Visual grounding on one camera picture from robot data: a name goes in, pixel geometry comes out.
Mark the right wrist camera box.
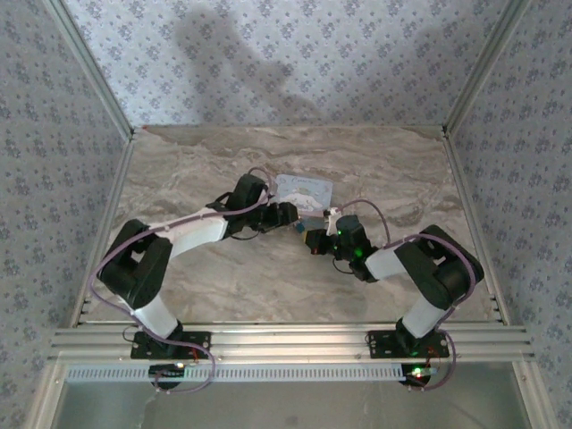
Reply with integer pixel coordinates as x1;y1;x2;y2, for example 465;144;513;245
323;206;344;237

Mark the blue cartoon tin box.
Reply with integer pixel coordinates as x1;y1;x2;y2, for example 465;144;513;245
273;172;337;221

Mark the aluminium frame leg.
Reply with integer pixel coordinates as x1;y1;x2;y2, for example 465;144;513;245
29;360;69;429
512;359;553;429

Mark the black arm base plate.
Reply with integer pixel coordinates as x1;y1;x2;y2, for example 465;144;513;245
366;329;450;359
130;330;213;360

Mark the aluminium side rail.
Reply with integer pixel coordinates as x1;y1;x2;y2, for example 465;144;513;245
442;128;511;324
70;133;137;328

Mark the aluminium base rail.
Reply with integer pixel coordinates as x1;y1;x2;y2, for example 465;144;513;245
47;324;535;362

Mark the aluminium corner post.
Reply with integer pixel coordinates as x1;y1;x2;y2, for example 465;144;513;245
44;0;137;140
441;0;534;139

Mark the black controller board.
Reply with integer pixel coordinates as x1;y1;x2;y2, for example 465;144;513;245
403;363;438;388
148;363;188;389

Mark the grey slotted cable duct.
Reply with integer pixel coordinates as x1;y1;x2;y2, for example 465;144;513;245
64;362;426;383

